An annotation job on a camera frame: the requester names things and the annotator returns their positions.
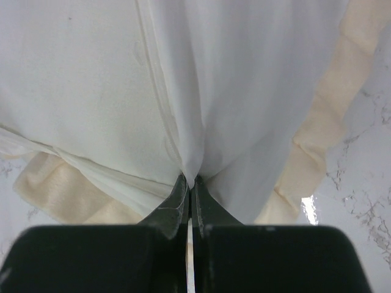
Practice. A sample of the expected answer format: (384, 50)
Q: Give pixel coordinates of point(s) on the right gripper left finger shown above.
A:
(149, 256)

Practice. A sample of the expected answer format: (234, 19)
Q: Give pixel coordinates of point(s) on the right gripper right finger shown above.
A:
(333, 247)

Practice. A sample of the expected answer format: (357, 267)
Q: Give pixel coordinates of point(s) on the white ruffled pillowcase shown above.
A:
(113, 100)

